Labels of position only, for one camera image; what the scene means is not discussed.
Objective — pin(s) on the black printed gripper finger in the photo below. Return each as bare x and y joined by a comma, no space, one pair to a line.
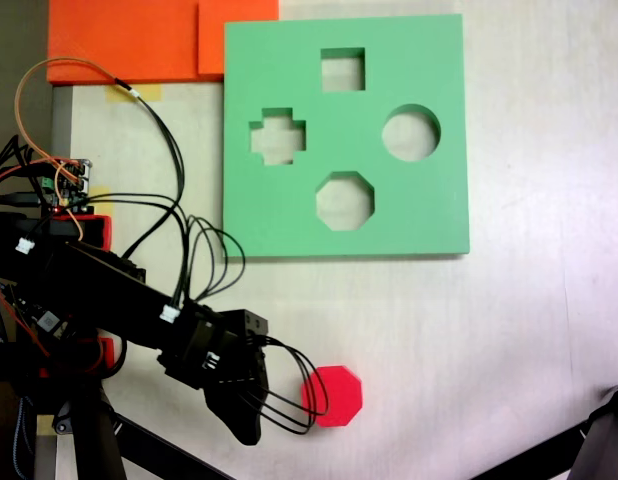
239,420

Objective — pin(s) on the red octagonal pillar block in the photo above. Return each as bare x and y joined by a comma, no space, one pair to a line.
344,395

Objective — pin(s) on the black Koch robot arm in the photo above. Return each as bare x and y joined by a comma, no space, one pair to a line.
114,295

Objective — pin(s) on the black tripod brace bar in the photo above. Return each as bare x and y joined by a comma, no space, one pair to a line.
174,450
534,452

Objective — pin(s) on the red and black table clamp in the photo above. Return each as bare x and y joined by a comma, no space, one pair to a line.
108,350
106,232

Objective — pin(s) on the green shape sorter board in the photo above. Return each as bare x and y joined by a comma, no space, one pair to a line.
289,225

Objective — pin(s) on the black tripod leg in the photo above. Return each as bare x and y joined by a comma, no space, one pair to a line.
96,440
606,430

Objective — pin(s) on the black circuit board with inductor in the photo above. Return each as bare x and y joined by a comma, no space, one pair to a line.
49,322

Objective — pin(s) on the yellow masking tape piece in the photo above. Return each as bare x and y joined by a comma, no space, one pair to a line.
45,425
149,92
103,192

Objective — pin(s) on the circuit board with green terminal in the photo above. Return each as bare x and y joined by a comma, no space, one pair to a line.
71,192

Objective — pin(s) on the large orange foam board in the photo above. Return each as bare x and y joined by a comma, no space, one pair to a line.
119,40

